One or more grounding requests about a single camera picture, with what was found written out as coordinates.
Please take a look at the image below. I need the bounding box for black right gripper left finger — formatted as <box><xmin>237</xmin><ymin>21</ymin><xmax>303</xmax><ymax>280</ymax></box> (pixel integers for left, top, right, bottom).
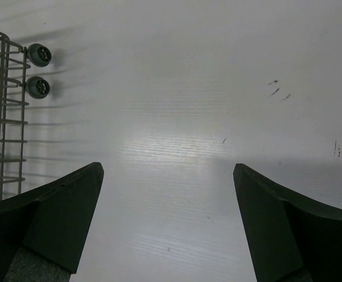
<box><xmin>0</xmin><ymin>162</ymin><xmax>104</xmax><ymax>281</ymax></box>

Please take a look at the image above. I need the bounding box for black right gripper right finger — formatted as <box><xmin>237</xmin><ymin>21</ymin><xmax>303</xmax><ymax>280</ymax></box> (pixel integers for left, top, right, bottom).
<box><xmin>233</xmin><ymin>163</ymin><xmax>342</xmax><ymax>281</ymax></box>

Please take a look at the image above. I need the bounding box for grey wire dish rack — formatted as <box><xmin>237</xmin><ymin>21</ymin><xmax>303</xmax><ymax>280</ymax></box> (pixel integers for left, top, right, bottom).
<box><xmin>0</xmin><ymin>32</ymin><xmax>52</xmax><ymax>201</ymax></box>

